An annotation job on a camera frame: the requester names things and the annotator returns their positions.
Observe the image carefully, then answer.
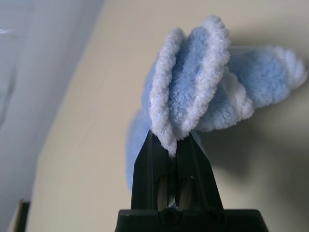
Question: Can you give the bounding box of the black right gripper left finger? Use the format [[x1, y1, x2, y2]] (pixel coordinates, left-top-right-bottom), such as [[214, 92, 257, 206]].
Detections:
[[130, 131, 178, 210]]

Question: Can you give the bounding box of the light blue terry towel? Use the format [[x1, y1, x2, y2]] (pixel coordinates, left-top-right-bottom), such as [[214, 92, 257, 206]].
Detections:
[[124, 14, 309, 191]]

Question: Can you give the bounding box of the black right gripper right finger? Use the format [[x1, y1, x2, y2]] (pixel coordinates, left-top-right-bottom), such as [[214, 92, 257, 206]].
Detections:
[[177, 132, 224, 210]]

